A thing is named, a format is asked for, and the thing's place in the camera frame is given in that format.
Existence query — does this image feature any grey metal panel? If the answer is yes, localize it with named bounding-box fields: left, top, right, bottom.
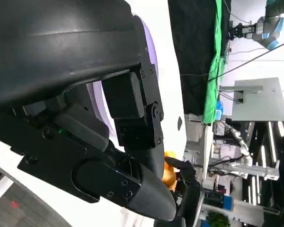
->
left=231, top=77, right=284, bottom=122

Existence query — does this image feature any orange white toy bread roll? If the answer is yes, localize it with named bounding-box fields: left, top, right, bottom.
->
left=162, top=151, right=181, bottom=190

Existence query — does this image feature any lilac plate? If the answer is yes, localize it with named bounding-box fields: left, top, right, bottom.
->
left=91, top=18, right=160, bottom=142

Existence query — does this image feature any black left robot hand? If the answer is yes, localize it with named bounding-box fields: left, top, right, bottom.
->
left=0, top=0, right=177, bottom=221

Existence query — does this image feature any blue box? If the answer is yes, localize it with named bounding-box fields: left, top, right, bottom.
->
left=223, top=195, right=234, bottom=211

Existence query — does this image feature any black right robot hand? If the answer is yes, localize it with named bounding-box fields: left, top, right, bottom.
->
left=165, top=156, right=204, bottom=227

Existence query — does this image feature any green potted plant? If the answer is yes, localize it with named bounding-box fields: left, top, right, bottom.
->
left=206, top=211, right=231, bottom=227

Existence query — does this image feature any thin black cable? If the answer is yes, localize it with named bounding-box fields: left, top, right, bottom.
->
left=179, top=38, right=284, bottom=79

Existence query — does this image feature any green cloth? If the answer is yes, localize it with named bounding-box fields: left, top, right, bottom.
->
left=202, top=0, right=229, bottom=124

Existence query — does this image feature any black cloth backdrop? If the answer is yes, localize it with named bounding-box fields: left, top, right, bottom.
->
left=167, top=0, right=231, bottom=115

